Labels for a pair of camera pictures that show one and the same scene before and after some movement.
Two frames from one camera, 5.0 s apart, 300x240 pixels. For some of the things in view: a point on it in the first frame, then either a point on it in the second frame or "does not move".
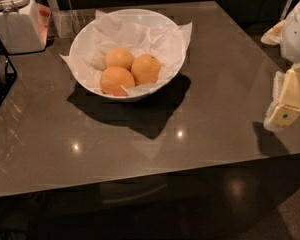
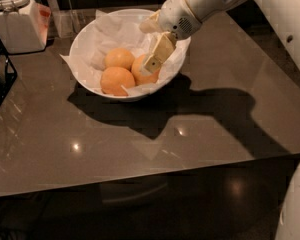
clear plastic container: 69,22 does not move
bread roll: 145,69 does not move
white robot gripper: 297,34 -> 175,16
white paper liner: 103,34 does not move
